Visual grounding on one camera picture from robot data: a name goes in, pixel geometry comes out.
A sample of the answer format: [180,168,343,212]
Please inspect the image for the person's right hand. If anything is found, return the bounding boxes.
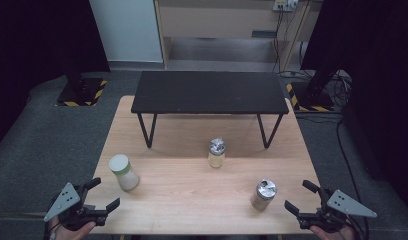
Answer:
[309,224,356,240]

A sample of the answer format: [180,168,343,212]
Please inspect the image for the white power strip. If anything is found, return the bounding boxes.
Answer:
[272,0,299,13]

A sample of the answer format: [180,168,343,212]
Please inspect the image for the black wall cables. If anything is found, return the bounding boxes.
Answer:
[271,8,305,76]

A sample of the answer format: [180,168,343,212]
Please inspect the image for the person's left hand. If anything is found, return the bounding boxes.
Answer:
[48,218,97,240]

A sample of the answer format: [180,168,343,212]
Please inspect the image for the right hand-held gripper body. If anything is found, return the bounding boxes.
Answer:
[296,188,378,233]

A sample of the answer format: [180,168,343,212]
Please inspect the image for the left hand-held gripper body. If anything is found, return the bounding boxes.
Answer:
[43,182,109,232]

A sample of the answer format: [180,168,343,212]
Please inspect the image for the grey label strip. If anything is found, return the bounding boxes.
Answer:
[251,30,277,38]

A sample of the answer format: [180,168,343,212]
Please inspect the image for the foil-capped jar of yellow powder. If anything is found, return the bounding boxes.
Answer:
[207,137,227,169]

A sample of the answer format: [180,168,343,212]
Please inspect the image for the right hand-held gripper cable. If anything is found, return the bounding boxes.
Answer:
[345,216,370,240]

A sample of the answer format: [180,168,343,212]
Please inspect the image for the striped-edge black stand base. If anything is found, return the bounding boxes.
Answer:
[55,77,109,108]
[285,81,336,113]

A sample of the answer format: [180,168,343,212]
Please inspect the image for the black curtain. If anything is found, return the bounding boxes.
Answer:
[300,0,408,208]
[0,0,111,151]

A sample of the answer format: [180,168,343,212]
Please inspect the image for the black metal-legged shelf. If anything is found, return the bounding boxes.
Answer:
[130,70,290,150]

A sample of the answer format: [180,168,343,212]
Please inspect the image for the green-lidded jar of white powder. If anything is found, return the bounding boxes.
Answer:
[108,153,141,192]

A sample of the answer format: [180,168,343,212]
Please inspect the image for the white panel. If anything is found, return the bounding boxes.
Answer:
[89,0,164,64]

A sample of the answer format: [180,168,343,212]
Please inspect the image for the foil-capped jar of brown powder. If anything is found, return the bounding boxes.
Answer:
[250,179,278,212]

